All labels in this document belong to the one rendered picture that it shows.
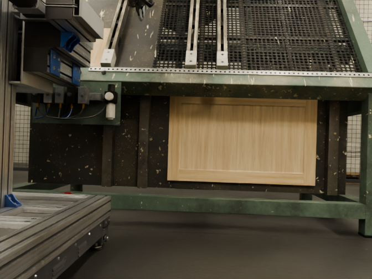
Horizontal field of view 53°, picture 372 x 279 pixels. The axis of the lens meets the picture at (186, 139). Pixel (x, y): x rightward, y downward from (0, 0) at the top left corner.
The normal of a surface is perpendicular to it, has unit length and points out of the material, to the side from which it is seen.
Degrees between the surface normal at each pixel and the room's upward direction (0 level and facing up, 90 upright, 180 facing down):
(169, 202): 90
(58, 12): 90
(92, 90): 90
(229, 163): 90
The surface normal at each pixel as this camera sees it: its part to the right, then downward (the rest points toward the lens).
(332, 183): -0.05, -0.01
